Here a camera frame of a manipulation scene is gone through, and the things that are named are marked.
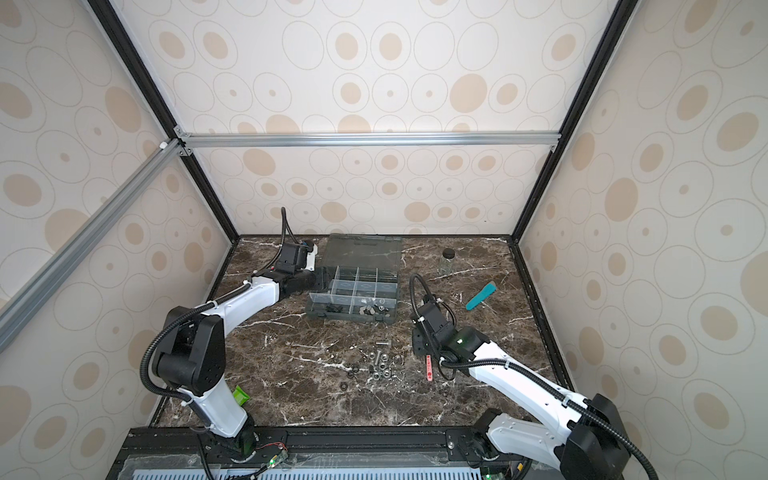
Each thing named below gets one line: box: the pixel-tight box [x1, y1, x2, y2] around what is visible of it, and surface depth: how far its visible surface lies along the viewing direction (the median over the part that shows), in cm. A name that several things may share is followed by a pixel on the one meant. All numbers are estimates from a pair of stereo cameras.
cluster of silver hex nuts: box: [368, 350, 392, 381], surface depth 89 cm
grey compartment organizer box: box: [306, 233, 402, 324], surface depth 105 cm
